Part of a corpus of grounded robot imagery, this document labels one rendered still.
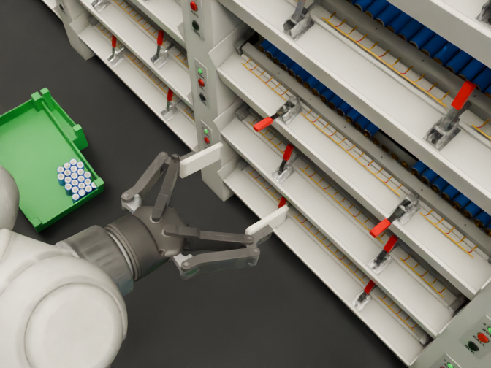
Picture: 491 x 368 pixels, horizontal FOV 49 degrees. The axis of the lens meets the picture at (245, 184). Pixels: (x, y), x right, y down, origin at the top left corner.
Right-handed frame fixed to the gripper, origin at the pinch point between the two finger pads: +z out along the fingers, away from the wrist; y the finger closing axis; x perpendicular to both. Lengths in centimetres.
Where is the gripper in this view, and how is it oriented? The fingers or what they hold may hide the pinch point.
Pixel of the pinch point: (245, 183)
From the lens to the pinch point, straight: 74.4
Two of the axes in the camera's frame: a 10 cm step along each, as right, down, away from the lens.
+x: 1.6, -6.5, -7.4
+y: 6.5, 6.4, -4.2
